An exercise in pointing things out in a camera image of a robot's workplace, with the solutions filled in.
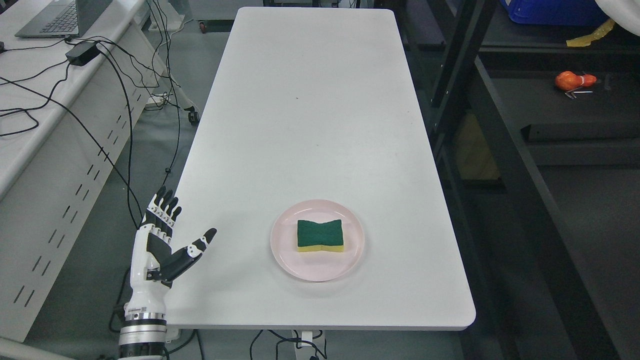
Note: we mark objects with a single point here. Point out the blue plastic bin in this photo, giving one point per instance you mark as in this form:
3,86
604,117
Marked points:
571,13

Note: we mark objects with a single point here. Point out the yellow tape strip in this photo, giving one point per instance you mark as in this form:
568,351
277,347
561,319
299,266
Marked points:
587,40

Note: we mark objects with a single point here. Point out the orange toy figure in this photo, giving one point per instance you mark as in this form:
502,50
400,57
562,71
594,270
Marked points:
569,81

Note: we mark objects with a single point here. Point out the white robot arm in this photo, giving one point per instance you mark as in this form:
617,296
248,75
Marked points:
143,336

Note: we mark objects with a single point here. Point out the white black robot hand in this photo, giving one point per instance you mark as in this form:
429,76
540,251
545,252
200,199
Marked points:
154,263

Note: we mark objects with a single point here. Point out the grey laptop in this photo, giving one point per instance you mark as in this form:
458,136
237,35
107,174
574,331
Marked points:
64,18

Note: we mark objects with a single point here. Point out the pink plate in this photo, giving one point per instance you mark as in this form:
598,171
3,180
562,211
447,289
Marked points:
319,266

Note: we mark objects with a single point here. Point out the white power strip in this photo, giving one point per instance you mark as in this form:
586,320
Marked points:
157,102

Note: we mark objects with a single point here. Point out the black power adapter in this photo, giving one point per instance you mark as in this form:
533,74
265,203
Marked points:
82,53

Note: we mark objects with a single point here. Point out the white side desk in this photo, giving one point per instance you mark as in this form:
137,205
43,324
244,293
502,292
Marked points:
56,160

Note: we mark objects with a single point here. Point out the black metal shelf rack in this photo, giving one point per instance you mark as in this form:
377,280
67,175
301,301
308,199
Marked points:
542,185

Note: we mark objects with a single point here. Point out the green yellow sponge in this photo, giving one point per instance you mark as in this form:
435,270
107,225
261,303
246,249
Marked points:
313,236

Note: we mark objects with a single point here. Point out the white table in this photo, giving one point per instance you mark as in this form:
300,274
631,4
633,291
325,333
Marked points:
316,103

